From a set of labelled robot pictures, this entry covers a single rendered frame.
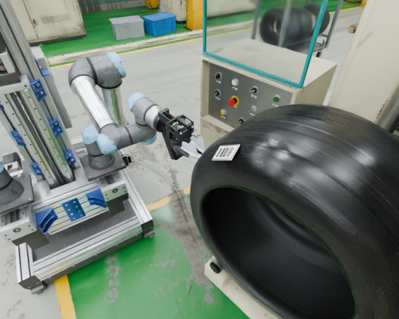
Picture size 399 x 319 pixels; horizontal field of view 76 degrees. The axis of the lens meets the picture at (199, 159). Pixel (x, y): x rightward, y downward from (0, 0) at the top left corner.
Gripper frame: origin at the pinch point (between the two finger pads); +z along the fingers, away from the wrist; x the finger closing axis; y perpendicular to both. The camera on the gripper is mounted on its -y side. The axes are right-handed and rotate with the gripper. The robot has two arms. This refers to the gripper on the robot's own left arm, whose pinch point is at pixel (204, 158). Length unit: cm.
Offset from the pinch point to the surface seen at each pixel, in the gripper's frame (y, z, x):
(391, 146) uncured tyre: 27.4, 37.0, 8.7
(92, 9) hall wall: -202, -700, 321
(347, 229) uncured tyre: 23.2, 38.6, -11.2
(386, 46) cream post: 38, 25, 25
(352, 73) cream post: 30.0, 21.5, 25.1
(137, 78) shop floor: -157, -274, 161
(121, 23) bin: -148, -447, 252
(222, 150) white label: 19.5, 12.1, -9.8
